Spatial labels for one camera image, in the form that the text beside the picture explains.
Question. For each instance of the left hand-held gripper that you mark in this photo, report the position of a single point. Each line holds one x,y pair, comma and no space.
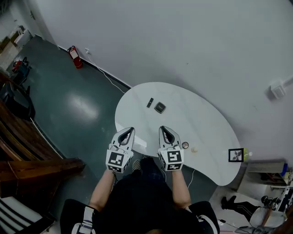
116,160

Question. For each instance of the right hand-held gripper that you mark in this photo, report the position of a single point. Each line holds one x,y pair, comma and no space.
174,158

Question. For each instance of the small round silver tin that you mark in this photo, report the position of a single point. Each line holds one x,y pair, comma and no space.
185,145

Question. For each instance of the small beige ball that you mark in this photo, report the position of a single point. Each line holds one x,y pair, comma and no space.
194,149

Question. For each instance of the square black compact case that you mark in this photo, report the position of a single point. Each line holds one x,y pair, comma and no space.
160,107

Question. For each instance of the small black rectangular stick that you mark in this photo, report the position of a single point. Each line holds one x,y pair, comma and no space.
150,102

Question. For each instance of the person's left forearm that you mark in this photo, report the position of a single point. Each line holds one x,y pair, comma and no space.
101,192

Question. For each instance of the person's right forearm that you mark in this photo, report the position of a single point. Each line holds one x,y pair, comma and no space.
180,189

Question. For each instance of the white round table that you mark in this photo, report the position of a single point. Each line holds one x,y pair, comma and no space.
194,118

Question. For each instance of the person's checkered shoe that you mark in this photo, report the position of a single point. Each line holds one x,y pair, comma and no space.
136,165

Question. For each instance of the person's black trousers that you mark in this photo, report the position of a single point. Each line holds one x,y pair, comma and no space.
148,173

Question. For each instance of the black framed picture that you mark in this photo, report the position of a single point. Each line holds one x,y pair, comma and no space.
235,155

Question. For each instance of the person's black shirt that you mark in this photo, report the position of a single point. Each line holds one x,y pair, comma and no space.
142,212

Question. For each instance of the red fire extinguisher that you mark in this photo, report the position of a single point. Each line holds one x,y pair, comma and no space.
76,59

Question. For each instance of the wooden staircase railing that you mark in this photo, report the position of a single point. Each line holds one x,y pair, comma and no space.
34,169

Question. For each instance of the grey wooden cabinet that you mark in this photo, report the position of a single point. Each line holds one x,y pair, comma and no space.
263,176

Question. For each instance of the black office chair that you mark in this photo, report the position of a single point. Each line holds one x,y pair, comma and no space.
18,102

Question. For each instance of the teal and red vacuum cleaner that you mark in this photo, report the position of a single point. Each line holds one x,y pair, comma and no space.
21,68

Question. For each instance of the cardboard boxes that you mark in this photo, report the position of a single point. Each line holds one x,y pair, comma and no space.
13,45

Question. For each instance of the white door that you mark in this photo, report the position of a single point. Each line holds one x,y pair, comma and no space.
34,20

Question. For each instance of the white wall outlet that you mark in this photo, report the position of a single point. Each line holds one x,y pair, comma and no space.
87,51

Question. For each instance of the white wall conduit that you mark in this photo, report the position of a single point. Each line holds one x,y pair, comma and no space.
288,81

